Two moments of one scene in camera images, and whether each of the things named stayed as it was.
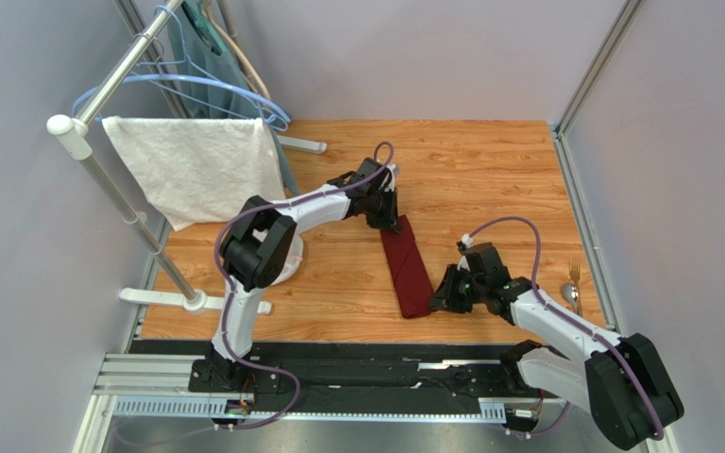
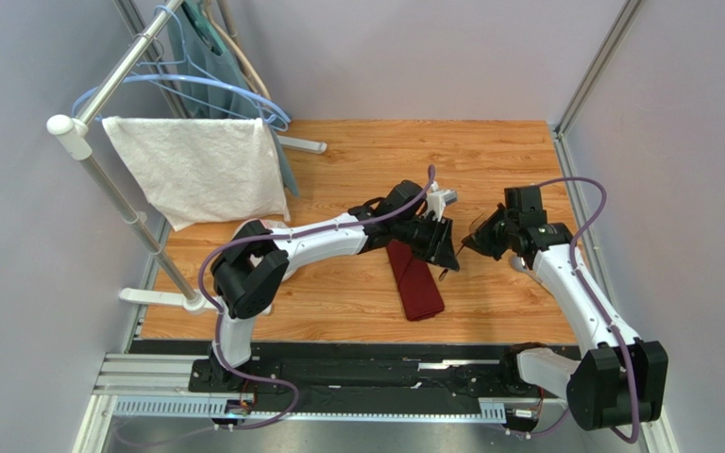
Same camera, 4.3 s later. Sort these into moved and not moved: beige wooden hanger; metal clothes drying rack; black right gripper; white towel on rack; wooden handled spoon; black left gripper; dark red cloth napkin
Moved: wooden handled spoon; black right gripper; black left gripper
Not moved: metal clothes drying rack; beige wooden hanger; white towel on rack; dark red cloth napkin
